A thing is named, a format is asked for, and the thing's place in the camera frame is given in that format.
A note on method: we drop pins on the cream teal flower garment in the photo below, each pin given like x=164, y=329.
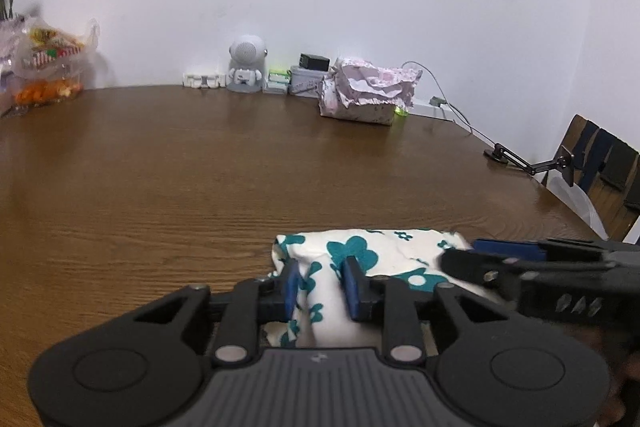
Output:
x=380, y=252

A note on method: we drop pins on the white astronaut speaker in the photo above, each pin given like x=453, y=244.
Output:
x=246, y=54

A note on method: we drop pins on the purple tissue pack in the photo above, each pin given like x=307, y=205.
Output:
x=5, y=94

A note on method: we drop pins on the clear plastic snack bag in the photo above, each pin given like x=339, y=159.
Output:
x=50, y=47

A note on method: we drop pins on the clear box of orange snacks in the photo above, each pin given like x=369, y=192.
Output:
x=47, y=91

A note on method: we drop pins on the person's right hand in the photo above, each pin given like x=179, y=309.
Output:
x=627, y=367

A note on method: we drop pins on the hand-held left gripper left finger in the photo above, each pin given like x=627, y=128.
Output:
x=291, y=289

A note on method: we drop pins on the white power strip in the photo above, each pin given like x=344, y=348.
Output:
x=425, y=111

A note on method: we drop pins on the black power adapter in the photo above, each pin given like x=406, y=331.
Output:
x=314, y=62

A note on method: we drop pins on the wooden chair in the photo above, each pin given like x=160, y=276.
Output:
x=610, y=172

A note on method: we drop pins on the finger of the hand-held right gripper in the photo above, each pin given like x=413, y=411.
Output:
x=505, y=248
x=475, y=269

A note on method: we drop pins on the green white small boxes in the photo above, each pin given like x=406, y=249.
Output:
x=278, y=81

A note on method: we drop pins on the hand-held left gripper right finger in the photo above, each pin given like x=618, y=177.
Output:
x=352, y=289

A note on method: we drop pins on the grey tin box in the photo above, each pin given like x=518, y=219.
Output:
x=305, y=82

